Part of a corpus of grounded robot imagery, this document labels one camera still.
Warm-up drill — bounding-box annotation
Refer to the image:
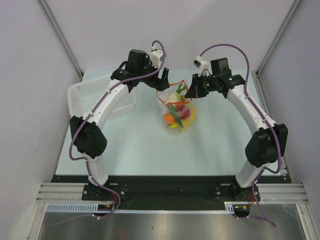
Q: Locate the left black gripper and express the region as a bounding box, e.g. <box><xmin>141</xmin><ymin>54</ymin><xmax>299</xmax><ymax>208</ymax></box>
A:
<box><xmin>137</xmin><ymin>58</ymin><xmax>170</xmax><ymax>92</ymax></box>

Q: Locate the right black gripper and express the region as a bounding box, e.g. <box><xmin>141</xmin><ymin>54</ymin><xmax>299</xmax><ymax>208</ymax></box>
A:
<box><xmin>185</xmin><ymin>73</ymin><xmax>219</xmax><ymax>99</ymax></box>

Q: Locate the white toy radish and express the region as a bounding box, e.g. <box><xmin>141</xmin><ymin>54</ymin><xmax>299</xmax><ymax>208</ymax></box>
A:
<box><xmin>165</xmin><ymin>82</ymin><xmax>186</xmax><ymax>105</ymax></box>

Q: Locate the green toy chili pepper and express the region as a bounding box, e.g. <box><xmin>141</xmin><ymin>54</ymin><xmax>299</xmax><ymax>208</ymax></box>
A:
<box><xmin>166</xmin><ymin>104</ymin><xmax>183</xmax><ymax>127</ymax></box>

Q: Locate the orange toy pumpkin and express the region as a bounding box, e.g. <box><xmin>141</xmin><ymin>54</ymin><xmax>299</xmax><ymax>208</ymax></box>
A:
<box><xmin>181</xmin><ymin>110</ymin><xmax>191</xmax><ymax>121</ymax></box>

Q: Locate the clear zip top bag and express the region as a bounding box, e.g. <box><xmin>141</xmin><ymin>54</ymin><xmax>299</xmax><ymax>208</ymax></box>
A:
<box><xmin>155</xmin><ymin>78</ymin><xmax>196</xmax><ymax>136</ymax></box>

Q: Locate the orange toy tangerine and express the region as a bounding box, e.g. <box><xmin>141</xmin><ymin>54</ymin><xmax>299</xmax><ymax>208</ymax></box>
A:
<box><xmin>163</xmin><ymin>113</ymin><xmax>176</xmax><ymax>125</ymax></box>

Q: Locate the yellow toy banana bunch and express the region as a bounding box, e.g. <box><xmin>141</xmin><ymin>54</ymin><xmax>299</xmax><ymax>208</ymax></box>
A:
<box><xmin>166</xmin><ymin>104</ymin><xmax>196</xmax><ymax>132</ymax></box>

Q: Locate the red toy apple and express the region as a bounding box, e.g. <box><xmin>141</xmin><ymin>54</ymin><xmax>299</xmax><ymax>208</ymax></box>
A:
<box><xmin>175</xmin><ymin>104</ymin><xmax>185</xmax><ymax>113</ymax></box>

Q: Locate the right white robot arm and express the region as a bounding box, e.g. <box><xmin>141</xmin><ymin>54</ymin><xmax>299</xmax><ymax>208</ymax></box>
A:
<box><xmin>185</xmin><ymin>56</ymin><xmax>288</xmax><ymax>201</ymax></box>

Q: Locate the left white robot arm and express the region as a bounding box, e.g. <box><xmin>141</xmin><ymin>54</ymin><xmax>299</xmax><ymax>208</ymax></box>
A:
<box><xmin>69</xmin><ymin>47</ymin><xmax>170</xmax><ymax>200</ymax></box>

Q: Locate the white plastic basket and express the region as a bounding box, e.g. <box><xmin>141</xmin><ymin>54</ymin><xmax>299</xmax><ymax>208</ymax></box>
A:
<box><xmin>67</xmin><ymin>75</ymin><xmax>137</xmax><ymax>117</ymax></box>

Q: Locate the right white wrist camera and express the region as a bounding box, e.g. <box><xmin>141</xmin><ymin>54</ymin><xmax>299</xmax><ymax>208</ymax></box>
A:
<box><xmin>193</xmin><ymin>55</ymin><xmax>210</xmax><ymax>77</ymax></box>

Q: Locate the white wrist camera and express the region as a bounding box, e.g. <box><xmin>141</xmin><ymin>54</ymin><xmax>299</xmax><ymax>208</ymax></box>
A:
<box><xmin>149</xmin><ymin>46</ymin><xmax>164</xmax><ymax>69</ymax></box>
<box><xmin>193</xmin><ymin>55</ymin><xmax>210</xmax><ymax>77</ymax></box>

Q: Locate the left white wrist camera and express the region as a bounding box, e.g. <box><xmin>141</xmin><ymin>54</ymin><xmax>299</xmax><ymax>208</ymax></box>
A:
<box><xmin>149</xmin><ymin>46</ymin><xmax>164</xmax><ymax>69</ymax></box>

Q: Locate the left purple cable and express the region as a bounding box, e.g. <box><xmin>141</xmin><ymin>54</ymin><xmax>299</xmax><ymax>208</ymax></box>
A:
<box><xmin>48</xmin><ymin>39</ymin><xmax>167</xmax><ymax>227</ymax></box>

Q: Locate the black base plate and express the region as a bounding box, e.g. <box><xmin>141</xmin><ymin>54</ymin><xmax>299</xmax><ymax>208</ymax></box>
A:
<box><xmin>51</xmin><ymin>174</ymin><xmax>261</xmax><ymax>218</ymax></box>

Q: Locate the white cable duct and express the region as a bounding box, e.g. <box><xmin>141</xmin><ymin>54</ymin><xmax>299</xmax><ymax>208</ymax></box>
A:
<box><xmin>46</xmin><ymin>203</ymin><xmax>235</xmax><ymax>214</ymax></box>

